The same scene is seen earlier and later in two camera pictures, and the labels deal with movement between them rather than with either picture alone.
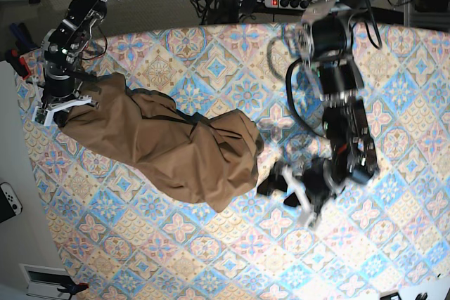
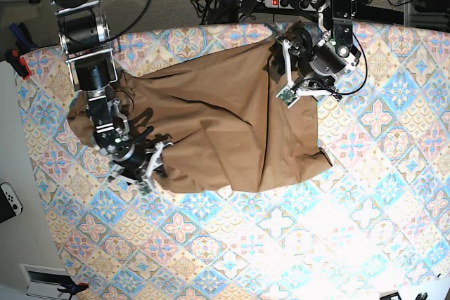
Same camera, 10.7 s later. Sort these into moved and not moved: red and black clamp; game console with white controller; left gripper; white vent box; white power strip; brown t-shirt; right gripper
Moved: right gripper; left gripper; brown t-shirt
Not moved: white vent box; game console with white controller; white power strip; red and black clamp
